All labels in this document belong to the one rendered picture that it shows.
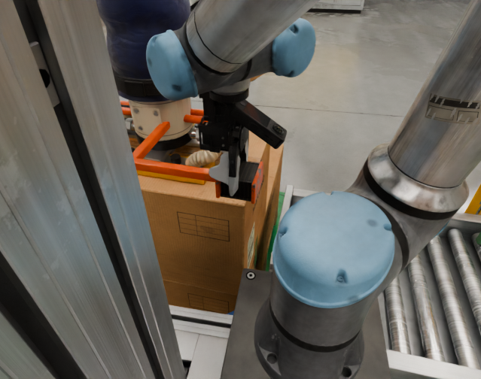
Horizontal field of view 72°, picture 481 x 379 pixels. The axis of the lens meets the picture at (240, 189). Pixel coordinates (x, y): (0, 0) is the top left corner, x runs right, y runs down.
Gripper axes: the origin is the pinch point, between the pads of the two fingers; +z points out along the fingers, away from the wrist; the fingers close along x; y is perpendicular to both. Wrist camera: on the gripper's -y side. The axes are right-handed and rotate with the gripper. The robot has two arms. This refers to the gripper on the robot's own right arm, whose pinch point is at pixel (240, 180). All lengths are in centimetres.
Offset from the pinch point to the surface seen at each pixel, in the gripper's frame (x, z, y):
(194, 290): -7, 56, 18
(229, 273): -6.6, 42.1, 5.2
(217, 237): -6.5, 26.6, 8.2
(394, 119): -270, 107, -88
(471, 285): -30, 53, -73
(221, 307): -7, 62, 8
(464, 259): -41, 53, -74
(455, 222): -58, 50, -73
